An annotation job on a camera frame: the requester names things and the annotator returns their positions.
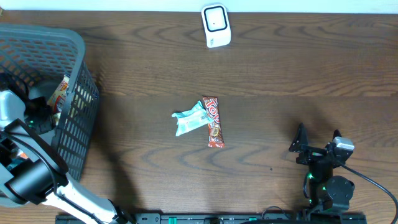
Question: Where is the red chocolate bar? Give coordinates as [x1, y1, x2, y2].
[203, 96, 225, 148]

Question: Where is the black camera cable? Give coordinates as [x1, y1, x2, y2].
[337, 161, 398, 218]

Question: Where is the white barcode scanner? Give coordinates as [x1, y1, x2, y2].
[201, 4, 231, 49]

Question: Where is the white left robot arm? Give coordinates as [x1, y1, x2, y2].
[1, 90, 129, 223]

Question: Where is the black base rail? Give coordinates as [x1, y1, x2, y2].
[55, 213, 368, 224]

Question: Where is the orange snack bag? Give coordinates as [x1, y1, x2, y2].
[47, 74, 70, 125]

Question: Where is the grey plastic basket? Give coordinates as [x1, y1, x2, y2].
[0, 23, 100, 208]

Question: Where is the green wet wipes pack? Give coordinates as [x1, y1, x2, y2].
[171, 101, 213, 136]

